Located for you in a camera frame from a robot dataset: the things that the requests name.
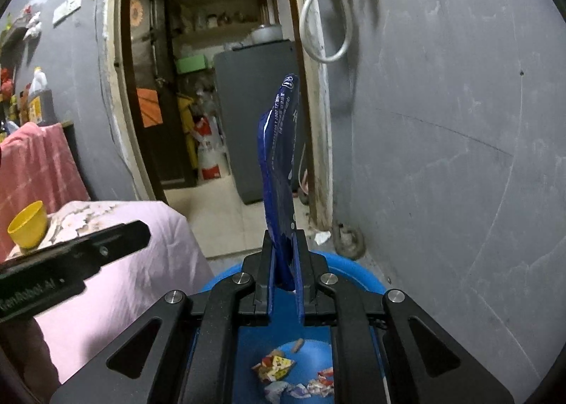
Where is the green box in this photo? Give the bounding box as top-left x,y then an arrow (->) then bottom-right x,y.
175,54 -> 207,74

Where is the wooden door frame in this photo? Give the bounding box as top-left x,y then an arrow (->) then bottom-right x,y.
103,0 -> 334,230

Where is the large oil jug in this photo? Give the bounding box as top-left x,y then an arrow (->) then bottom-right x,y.
28,67 -> 57,126

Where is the brown potato piece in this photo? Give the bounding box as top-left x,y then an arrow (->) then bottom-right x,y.
291,338 -> 305,354

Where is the left hand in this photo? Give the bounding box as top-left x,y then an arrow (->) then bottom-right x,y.
1,319 -> 60,403

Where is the blue plastic bucket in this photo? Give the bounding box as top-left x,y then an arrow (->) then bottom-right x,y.
228,253 -> 384,403

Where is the red plaid cloth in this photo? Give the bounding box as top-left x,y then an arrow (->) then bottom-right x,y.
0,122 -> 90,259

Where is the wall socket panel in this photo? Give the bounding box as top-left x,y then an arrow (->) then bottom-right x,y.
52,0 -> 82,25

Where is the pink floral table cloth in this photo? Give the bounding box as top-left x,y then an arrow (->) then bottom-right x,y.
35,201 -> 213,383

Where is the red white sack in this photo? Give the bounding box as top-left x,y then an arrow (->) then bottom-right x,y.
195,116 -> 229,181

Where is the yellow crumpled wrapper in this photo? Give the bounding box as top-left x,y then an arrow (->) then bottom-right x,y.
252,355 -> 295,382

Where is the white hose loop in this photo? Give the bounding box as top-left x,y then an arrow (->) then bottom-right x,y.
298,0 -> 355,65

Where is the orange red wrapper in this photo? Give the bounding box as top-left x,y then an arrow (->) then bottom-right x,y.
307,367 -> 334,397

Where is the yellow plastic bowl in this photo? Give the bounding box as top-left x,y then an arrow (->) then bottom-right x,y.
8,201 -> 49,250

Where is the grey washing machine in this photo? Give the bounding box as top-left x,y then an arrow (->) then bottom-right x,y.
213,38 -> 306,206

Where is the blue white plastic bag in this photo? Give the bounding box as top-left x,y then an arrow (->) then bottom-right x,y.
257,74 -> 300,291

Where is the metal pot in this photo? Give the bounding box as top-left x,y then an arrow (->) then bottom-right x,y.
249,24 -> 284,45

